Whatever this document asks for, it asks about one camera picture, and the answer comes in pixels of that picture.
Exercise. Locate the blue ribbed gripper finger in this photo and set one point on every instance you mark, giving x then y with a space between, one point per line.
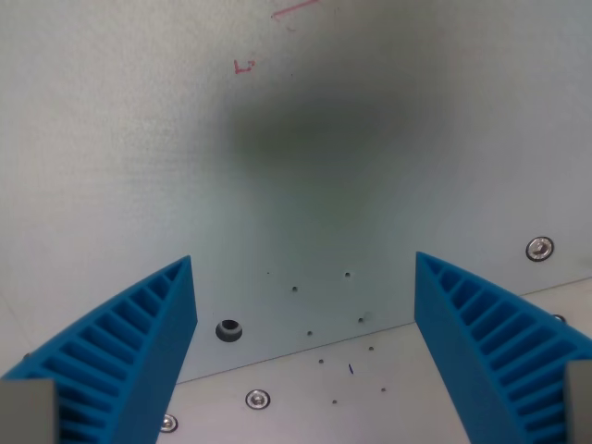
481 342
139 351

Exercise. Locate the silver countersunk screw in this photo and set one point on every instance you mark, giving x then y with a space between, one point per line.
168 423
539 249
559 318
257 399

